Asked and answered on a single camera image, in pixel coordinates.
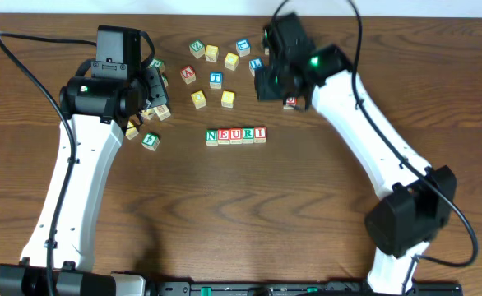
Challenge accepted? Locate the blue L block top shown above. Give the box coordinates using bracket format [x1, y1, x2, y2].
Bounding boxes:
[235, 39, 251, 57]

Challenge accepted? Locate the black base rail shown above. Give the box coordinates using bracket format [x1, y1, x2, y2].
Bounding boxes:
[146, 281, 464, 296]

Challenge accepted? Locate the green Z block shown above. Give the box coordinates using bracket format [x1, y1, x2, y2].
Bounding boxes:
[189, 39, 206, 59]

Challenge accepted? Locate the right black cable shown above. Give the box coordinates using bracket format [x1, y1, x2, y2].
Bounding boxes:
[265, 0, 480, 295]

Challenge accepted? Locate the yellow block top row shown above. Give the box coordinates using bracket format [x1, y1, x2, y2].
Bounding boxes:
[205, 45, 219, 62]

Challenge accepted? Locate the green N block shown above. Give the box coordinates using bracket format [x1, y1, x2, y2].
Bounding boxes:
[206, 129, 219, 146]

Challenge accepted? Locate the yellow Q block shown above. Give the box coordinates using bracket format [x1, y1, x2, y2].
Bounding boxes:
[225, 53, 239, 71]

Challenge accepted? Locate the plain pineapple block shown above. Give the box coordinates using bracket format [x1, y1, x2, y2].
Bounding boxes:
[153, 104, 171, 121]

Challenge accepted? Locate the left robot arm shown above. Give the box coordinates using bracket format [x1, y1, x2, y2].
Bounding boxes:
[0, 62, 168, 295]

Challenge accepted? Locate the red E block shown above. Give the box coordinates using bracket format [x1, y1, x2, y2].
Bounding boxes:
[217, 128, 230, 145]

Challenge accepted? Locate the green J block left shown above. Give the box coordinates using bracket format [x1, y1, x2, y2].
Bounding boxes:
[150, 58, 165, 73]

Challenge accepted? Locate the left black cable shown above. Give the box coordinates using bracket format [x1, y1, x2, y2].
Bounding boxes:
[0, 30, 156, 296]

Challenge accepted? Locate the black cable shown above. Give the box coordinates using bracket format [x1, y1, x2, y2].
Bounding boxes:
[265, 0, 480, 295]
[0, 30, 156, 296]

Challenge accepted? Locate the blue l block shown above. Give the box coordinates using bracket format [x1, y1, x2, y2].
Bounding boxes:
[235, 39, 251, 57]
[248, 58, 264, 76]

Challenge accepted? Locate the yellow O block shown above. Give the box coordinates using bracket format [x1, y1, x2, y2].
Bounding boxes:
[191, 90, 206, 109]

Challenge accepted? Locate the blue T block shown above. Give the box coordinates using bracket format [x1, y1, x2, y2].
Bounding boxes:
[209, 72, 223, 89]

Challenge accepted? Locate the green R block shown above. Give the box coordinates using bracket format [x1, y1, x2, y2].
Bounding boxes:
[242, 127, 254, 144]

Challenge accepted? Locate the yellow G block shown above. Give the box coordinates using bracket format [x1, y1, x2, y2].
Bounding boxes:
[125, 121, 139, 140]

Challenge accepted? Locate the green 7 block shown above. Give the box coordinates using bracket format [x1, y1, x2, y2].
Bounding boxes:
[161, 75, 169, 87]

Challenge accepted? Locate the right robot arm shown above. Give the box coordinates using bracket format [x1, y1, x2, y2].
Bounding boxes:
[254, 45, 457, 295]

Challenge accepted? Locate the red I block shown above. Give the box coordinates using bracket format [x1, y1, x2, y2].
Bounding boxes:
[254, 127, 267, 143]

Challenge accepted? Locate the red A block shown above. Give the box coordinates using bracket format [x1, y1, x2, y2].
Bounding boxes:
[180, 66, 197, 85]

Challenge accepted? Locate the blue L block middle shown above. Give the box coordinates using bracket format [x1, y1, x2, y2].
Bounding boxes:
[248, 58, 264, 76]

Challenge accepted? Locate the green 4 block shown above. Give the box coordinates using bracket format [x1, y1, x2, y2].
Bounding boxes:
[141, 133, 160, 151]

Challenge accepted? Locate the yellow K block left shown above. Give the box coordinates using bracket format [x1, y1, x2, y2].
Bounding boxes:
[141, 109, 155, 120]

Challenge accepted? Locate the red u block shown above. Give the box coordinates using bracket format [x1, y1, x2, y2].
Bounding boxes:
[229, 127, 243, 144]
[283, 97, 298, 109]

